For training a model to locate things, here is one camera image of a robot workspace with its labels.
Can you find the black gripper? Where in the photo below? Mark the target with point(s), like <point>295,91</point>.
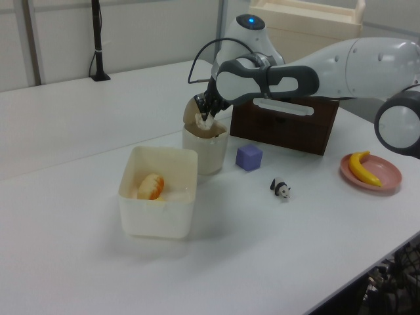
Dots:
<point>213,100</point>

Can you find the white paper ball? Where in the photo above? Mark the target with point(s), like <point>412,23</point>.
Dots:
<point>205,124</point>

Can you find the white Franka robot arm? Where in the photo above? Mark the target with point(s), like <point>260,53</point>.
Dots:
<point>328,69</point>

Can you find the cream trash can with lid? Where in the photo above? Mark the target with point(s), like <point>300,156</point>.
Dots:
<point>206,151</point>

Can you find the purple cube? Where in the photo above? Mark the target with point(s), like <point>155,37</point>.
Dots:
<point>249,157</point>

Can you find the dark wooden drawer box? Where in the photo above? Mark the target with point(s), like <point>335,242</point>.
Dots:
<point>288,128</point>

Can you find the orange toy bread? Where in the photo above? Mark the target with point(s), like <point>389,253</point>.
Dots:
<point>151,187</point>

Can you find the panda toy figure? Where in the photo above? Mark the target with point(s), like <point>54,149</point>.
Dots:
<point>280,188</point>

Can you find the cream rectangular plastic bin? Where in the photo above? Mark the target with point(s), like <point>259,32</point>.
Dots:
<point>157,213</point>

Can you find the black pole with base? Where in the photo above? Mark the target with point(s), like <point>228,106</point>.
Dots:
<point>97,42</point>

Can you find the yellow toy banana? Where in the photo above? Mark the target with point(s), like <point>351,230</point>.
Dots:
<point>359,169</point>

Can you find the pink plate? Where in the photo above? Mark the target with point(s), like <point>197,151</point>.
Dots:
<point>390,172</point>

